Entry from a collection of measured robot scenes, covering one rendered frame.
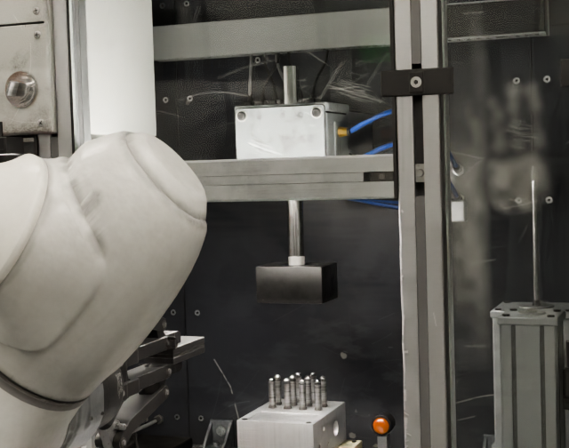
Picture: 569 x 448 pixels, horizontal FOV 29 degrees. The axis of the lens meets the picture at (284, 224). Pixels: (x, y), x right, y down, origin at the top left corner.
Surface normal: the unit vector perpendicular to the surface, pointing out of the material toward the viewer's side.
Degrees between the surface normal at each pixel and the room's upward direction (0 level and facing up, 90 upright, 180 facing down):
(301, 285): 90
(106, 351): 129
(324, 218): 90
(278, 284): 90
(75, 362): 123
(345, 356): 90
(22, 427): 113
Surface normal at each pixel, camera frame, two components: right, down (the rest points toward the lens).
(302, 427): -0.35, 0.06
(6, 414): 0.30, 0.21
